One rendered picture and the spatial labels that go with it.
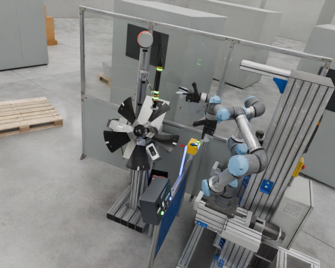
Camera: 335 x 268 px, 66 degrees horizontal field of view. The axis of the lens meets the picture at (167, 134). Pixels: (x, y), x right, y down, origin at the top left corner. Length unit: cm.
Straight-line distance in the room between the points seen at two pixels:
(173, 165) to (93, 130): 121
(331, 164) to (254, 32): 445
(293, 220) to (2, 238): 267
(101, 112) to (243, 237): 232
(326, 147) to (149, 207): 343
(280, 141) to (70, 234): 226
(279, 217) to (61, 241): 209
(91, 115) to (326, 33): 332
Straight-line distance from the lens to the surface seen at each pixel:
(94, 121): 364
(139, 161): 237
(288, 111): 182
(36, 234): 316
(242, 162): 150
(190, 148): 257
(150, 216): 172
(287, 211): 214
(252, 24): 794
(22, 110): 520
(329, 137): 454
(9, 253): 309
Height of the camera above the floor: 240
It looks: 30 degrees down
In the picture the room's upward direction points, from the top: 10 degrees clockwise
